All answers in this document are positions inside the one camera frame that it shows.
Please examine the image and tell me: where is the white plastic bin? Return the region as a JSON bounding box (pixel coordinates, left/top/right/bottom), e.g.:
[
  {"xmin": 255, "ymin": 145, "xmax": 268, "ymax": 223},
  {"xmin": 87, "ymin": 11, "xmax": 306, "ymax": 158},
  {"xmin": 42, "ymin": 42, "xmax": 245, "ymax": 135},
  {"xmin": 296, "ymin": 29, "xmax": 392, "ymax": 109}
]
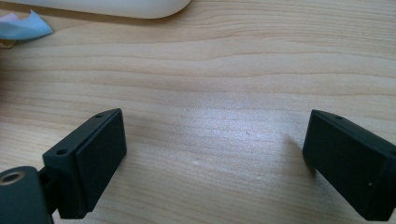
[{"xmin": 0, "ymin": 0, "xmax": 191, "ymax": 20}]

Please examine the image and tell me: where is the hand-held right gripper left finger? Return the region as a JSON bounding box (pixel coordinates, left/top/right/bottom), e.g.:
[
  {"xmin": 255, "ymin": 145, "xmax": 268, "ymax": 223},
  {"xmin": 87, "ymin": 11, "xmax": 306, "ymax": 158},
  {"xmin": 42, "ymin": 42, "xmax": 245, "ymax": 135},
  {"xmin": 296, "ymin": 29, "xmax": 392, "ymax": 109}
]
[{"xmin": 42, "ymin": 108, "xmax": 128, "ymax": 219}]

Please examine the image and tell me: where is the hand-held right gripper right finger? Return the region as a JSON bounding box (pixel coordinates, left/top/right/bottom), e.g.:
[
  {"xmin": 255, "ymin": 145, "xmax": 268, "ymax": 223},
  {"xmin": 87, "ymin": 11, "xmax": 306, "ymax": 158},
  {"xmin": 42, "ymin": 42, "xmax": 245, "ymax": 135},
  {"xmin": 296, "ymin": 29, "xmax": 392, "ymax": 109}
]
[{"xmin": 302, "ymin": 109, "xmax": 396, "ymax": 222}]

